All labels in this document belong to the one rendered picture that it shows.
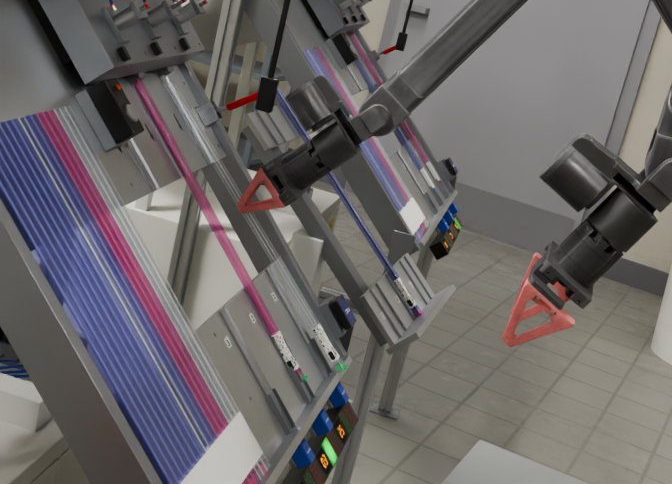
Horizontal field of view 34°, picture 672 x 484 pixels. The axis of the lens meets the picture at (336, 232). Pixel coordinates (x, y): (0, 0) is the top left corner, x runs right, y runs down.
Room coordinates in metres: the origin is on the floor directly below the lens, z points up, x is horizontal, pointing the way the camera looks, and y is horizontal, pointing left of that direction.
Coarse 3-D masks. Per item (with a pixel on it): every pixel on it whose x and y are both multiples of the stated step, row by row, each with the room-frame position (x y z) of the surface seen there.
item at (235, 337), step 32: (256, 288) 1.53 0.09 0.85; (224, 320) 1.38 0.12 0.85; (256, 320) 1.47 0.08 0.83; (288, 320) 1.57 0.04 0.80; (224, 352) 1.33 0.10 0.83; (256, 352) 1.41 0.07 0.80; (320, 352) 1.60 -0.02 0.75; (256, 384) 1.36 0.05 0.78; (288, 384) 1.45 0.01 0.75; (256, 416) 1.31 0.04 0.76; (288, 416) 1.38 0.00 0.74
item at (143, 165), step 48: (0, 0) 1.32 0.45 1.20; (0, 48) 1.25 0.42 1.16; (48, 48) 1.36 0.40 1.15; (0, 96) 1.19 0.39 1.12; (48, 96) 1.29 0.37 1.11; (192, 96) 1.71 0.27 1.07; (96, 144) 1.33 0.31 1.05; (144, 144) 1.46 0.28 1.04; (192, 144) 1.61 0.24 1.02; (144, 192) 1.38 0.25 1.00
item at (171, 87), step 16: (176, 96) 1.62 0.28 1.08; (192, 112) 1.63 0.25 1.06; (192, 128) 1.62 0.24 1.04; (208, 144) 1.61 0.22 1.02; (224, 176) 1.61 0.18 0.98; (240, 192) 1.62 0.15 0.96; (256, 224) 1.60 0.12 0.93; (272, 256) 1.60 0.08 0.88; (288, 272) 1.60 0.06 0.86; (288, 288) 1.59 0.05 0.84; (304, 304) 1.59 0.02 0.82; (336, 368) 1.58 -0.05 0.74
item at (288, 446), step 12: (348, 360) 1.64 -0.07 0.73; (336, 372) 1.58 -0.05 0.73; (324, 384) 1.54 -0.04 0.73; (336, 384) 1.55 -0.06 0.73; (324, 396) 1.48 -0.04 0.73; (312, 408) 1.43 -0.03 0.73; (300, 420) 1.40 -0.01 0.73; (312, 420) 1.40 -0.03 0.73; (300, 432) 1.35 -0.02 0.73; (288, 444) 1.31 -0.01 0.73; (276, 456) 1.28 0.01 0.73; (288, 456) 1.28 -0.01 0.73; (276, 468) 1.24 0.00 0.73; (264, 480) 1.20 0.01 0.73; (276, 480) 1.22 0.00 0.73
